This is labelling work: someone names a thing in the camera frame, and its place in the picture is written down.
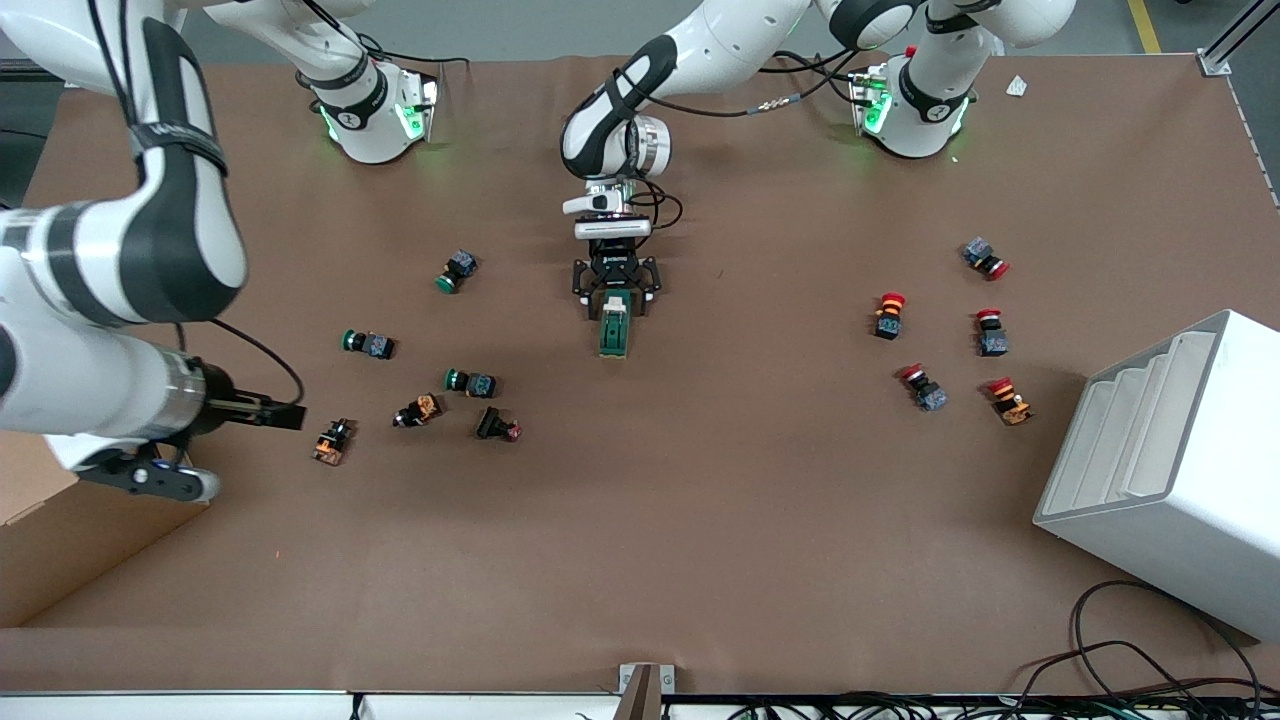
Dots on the green push button switch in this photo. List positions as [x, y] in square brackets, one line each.
[370, 344]
[457, 271]
[472, 383]

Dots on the aluminium frame profile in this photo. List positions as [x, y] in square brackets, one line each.
[1240, 40]

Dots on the white paper scrap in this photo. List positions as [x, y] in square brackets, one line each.
[1016, 86]

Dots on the white stepped rack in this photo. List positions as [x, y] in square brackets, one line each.
[1180, 480]

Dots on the red mushroom button grey block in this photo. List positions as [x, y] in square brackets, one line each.
[924, 389]
[991, 334]
[985, 258]

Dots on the red yellow emergency button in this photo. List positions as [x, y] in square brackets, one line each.
[889, 317]

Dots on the red button orange block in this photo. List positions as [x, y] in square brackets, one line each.
[1008, 401]

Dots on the brown cardboard box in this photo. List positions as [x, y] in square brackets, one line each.
[70, 560]

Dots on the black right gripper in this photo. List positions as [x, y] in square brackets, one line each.
[216, 401]

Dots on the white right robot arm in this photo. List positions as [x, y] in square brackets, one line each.
[110, 260]

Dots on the black switch red lens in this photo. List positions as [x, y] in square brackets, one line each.
[495, 424]

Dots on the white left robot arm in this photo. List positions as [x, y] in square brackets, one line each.
[720, 45]

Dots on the white table edge rail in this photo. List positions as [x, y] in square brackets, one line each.
[180, 706]

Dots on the black button orange block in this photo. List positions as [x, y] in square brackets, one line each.
[332, 443]
[418, 411]

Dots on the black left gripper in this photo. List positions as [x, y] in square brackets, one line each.
[614, 268]

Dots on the metal table edge bracket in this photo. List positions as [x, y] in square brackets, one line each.
[645, 690]

